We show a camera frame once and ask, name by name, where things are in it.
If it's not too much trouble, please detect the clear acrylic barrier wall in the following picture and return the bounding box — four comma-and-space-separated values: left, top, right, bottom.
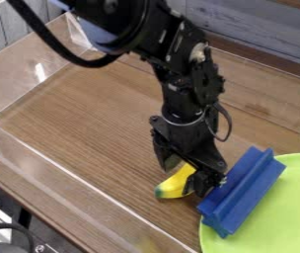
0, 11, 300, 253

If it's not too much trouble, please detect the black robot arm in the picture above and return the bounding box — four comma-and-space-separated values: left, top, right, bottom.
7, 0, 231, 197

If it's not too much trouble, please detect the yellow toy banana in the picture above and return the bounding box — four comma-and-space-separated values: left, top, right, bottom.
154, 163, 195, 199

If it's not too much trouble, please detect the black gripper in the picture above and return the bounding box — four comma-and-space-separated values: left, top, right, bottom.
150, 113, 227, 198

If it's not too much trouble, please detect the green plate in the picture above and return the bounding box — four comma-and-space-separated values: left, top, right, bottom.
199, 153, 300, 253

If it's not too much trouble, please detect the blue plastic block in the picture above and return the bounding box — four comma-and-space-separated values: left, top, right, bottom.
198, 146, 286, 238

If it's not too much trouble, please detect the black cable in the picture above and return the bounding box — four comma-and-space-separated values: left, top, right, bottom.
0, 222, 36, 253

